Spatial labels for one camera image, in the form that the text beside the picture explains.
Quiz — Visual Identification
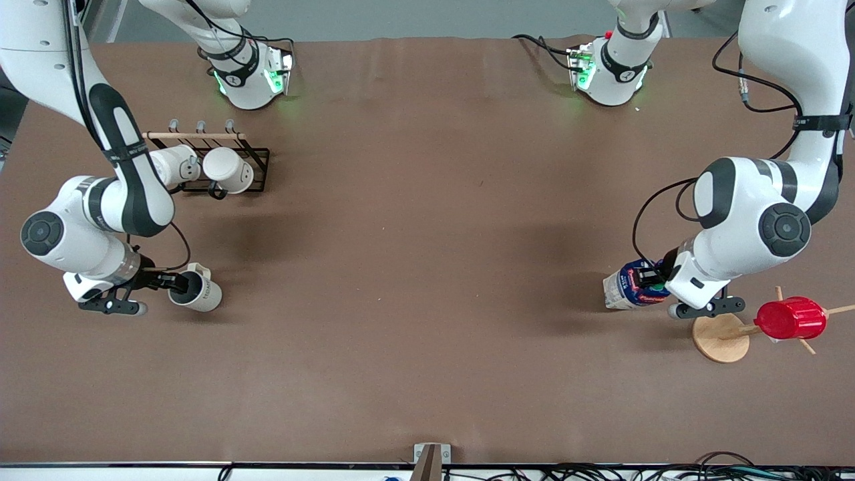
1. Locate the beige mug grey inside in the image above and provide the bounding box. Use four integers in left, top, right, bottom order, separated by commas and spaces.
167, 263, 222, 313

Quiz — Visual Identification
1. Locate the blue white milk carton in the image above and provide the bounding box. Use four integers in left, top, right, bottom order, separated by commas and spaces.
603, 259, 669, 310

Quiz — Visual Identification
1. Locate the red plastic cup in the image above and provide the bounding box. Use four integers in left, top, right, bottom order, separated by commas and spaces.
755, 297, 828, 341

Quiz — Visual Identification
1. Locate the white ceramic cup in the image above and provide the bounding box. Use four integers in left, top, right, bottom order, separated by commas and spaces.
202, 147, 254, 194
148, 144, 201, 189

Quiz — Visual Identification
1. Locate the wooden mug tree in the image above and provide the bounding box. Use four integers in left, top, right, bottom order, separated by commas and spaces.
692, 286, 855, 363

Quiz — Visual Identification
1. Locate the brown table cover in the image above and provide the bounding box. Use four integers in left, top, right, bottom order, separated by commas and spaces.
0, 35, 855, 466

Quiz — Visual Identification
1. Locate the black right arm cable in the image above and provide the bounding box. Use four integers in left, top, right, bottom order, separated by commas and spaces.
63, 0, 192, 272

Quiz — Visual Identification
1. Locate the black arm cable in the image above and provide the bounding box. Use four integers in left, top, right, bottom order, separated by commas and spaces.
63, 0, 192, 272
633, 30, 802, 265

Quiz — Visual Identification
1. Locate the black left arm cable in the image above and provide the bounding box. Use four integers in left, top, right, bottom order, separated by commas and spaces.
633, 30, 802, 265

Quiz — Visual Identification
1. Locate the black wire cup rack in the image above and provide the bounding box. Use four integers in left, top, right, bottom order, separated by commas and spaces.
142, 119, 271, 200

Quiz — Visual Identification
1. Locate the black looped cable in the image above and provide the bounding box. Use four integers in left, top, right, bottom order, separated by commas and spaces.
695, 451, 757, 470

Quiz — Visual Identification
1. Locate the tangled black cable bundle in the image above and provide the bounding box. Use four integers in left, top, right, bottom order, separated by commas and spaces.
441, 461, 855, 481

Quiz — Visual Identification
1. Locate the black base power cable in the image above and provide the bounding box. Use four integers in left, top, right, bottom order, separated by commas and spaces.
247, 32, 297, 66
512, 33, 583, 73

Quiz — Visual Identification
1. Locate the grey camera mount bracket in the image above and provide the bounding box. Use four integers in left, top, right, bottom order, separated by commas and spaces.
413, 443, 452, 481

